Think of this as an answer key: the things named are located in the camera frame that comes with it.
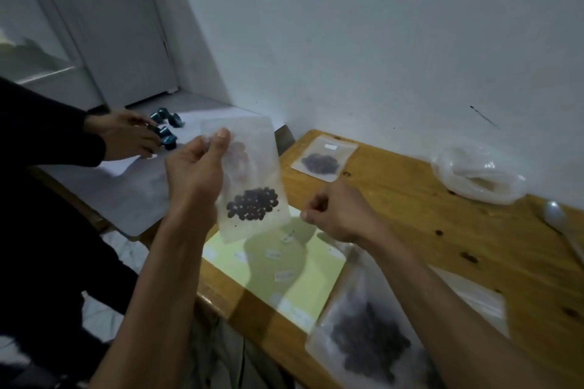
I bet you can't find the person's right hand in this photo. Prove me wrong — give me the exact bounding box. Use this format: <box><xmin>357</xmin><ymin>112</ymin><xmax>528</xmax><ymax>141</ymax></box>
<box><xmin>300</xmin><ymin>181</ymin><xmax>389</xmax><ymax>246</ymax></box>

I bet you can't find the white table mat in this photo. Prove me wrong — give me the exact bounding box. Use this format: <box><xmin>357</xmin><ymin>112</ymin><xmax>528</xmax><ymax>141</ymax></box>
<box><xmin>38</xmin><ymin>103</ymin><xmax>284</xmax><ymax>239</ymax></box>

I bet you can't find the clear plastic bean bag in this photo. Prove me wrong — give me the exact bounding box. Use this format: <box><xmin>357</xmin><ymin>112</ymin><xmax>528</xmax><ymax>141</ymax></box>
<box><xmin>201</xmin><ymin>115</ymin><xmax>291</xmax><ymax>244</ymax></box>

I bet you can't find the pale yellow paper sheet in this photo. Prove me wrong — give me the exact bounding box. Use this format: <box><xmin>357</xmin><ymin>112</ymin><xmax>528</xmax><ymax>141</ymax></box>
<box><xmin>202</xmin><ymin>205</ymin><xmax>348</xmax><ymax>334</ymax></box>

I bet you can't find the white door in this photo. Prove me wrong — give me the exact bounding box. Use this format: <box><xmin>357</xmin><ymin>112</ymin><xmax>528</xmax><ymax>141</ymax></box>
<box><xmin>13</xmin><ymin>0</ymin><xmax>179</xmax><ymax>108</ymax></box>

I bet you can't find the person's left forearm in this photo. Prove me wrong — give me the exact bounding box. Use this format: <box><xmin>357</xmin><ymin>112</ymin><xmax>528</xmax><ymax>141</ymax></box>
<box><xmin>89</xmin><ymin>213</ymin><xmax>220</xmax><ymax>389</ymax></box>

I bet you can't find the person's right forearm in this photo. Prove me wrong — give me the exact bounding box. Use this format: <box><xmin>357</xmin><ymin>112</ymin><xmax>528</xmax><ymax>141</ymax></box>
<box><xmin>363</xmin><ymin>231</ymin><xmax>555</xmax><ymax>389</ymax></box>

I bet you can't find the small clear labelled bean bag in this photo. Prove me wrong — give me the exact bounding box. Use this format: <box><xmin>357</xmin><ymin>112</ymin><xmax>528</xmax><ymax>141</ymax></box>
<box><xmin>290</xmin><ymin>136</ymin><xmax>359</xmax><ymax>183</ymax></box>

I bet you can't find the pile of black beans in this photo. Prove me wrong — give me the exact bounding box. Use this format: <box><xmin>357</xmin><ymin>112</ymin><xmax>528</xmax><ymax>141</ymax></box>
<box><xmin>329</xmin><ymin>300</ymin><xmax>413</xmax><ymax>385</ymax></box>
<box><xmin>226</xmin><ymin>187</ymin><xmax>279</xmax><ymax>222</ymax></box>
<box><xmin>301</xmin><ymin>153</ymin><xmax>338</xmax><ymax>175</ymax></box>

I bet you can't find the white plastic spoon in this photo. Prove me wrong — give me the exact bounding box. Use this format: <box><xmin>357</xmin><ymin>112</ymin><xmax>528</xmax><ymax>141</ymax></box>
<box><xmin>542</xmin><ymin>200</ymin><xmax>584</xmax><ymax>265</ymax></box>

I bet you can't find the crumpled clear plastic bag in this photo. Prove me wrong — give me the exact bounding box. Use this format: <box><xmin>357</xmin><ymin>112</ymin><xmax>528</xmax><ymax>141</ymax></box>
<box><xmin>431</xmin><ymin>144</ymin><xmax>528</xmax><ymax>206</ymax></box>

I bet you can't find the large clear bean bag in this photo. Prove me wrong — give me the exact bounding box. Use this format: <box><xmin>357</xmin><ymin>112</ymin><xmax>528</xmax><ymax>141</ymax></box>
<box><xmin>304</xmin><ymin>243</ymin><xmax>510</xmax><ymax>389</ymax></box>

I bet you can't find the person's left hand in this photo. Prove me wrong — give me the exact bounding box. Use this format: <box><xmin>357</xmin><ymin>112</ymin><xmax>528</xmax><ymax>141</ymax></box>
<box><xmin>164</xmin><ymin>128</ymin><xmax>231</xmax><ymax>232</ymax></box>

